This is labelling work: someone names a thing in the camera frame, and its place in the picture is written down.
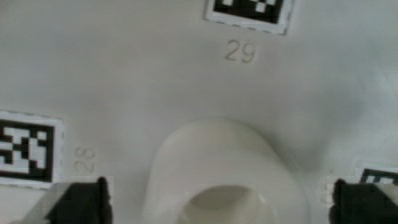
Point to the white round table top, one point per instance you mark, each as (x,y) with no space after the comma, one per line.
(219,100)

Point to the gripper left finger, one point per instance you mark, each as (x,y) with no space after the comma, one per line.
(82,207)

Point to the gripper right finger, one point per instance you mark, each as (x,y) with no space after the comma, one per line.
(361,205)

